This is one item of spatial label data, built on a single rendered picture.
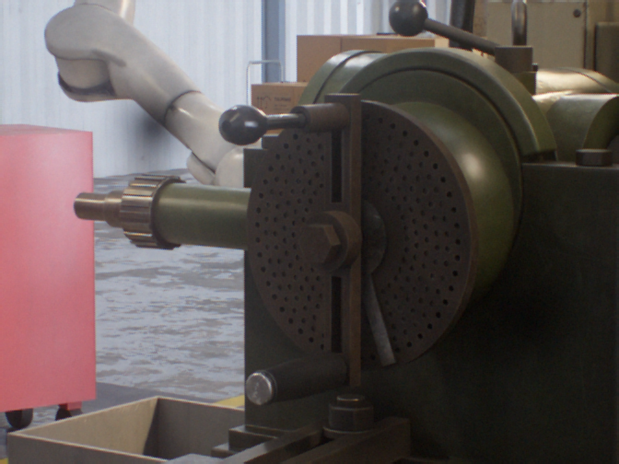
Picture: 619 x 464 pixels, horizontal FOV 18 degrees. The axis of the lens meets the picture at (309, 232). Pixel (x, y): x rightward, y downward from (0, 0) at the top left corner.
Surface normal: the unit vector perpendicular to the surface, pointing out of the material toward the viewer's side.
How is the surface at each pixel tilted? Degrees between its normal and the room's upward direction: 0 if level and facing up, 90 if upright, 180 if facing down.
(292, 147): 90
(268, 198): 90
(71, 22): 42
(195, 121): 67
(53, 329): 90
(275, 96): 90
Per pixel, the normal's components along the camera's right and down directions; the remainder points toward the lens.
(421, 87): -0.59, 0.10
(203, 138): -0.62, -0.25
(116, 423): 0.81, 0.07
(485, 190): 0.51, -0.21
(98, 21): 0.00, -0.65
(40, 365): 0.58, 0.10
